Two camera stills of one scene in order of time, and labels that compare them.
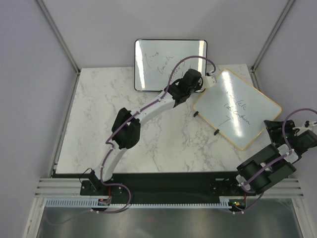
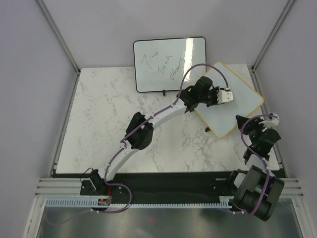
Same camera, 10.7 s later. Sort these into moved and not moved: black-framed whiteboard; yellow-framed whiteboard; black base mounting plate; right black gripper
Moved: right black gripper; yellow-framed whiteboard
Not moved: black base mounting plate; black-framed whiteboard
